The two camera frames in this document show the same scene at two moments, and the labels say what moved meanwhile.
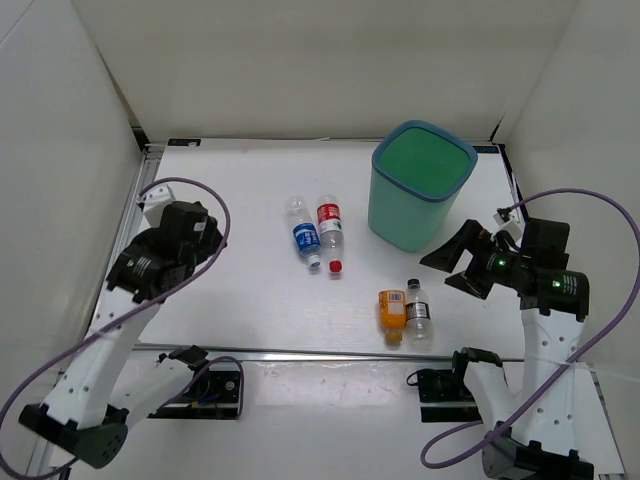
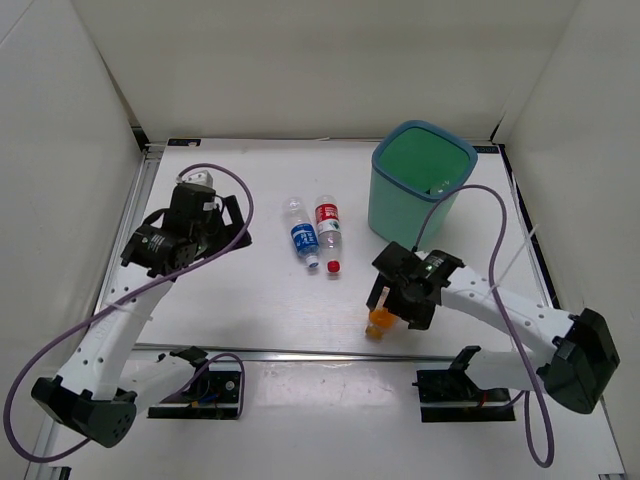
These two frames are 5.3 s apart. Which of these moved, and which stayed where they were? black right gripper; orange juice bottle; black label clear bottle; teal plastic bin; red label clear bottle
Moved: black right gripper; orange juice bottle; black label clear bottle
Stayed: teal plastic bin; red label clear bottle
